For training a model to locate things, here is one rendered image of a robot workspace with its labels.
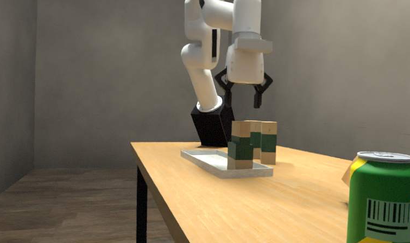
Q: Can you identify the green drink can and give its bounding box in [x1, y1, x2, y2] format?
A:
[346, 152, 410, 243]

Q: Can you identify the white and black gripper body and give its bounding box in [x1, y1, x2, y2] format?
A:
[224, 44, 264, 85]

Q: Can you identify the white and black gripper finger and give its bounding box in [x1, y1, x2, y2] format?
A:
[252, 72, 273, 108]
[214, 68, 234, 107]

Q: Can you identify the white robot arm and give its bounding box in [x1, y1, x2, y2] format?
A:
[181, 0, 273, 112]

